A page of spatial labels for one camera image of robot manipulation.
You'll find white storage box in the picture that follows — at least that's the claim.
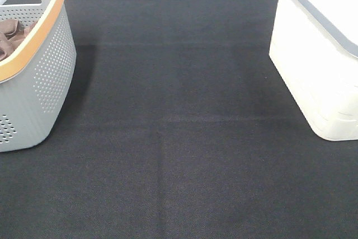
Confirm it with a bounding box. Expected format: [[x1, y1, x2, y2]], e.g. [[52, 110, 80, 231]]
[[269, 0, 357, 141]]

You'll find black table cloth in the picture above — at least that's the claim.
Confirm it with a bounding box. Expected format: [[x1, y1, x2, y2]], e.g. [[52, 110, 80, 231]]
[[1, 0, 357, 238]]

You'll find brown towel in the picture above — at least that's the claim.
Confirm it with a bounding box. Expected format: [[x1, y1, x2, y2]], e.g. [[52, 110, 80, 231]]
[[1, 19, 37, 61]]

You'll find grey perforated laundry basket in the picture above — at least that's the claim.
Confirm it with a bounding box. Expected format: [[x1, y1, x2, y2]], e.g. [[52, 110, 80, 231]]
[[1, 0, 76, 152]]

